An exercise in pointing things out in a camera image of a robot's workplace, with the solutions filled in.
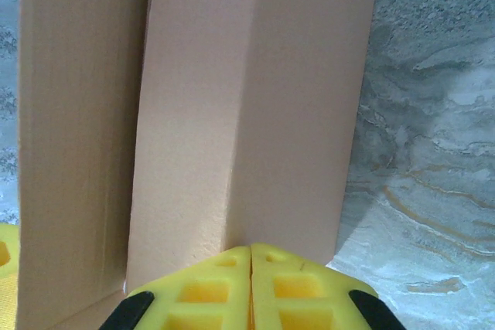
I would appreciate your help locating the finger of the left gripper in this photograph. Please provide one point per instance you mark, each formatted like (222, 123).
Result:
(7, 252)

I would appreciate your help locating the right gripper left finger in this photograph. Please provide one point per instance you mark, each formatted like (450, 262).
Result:
(209, 291)

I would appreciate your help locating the brown cardboard paper box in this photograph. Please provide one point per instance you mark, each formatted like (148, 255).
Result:
(193, 113)

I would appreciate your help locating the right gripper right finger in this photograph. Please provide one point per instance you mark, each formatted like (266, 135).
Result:
(309, 291)

